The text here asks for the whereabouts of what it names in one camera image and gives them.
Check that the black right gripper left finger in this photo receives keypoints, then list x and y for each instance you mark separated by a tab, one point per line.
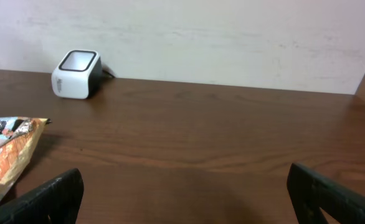
56	201

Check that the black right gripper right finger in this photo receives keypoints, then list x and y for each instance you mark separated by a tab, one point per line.
311	193

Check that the orange snack chip bag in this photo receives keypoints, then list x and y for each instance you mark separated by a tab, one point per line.
18	139

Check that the white barcode scanner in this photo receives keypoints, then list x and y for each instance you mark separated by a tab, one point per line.
78	75

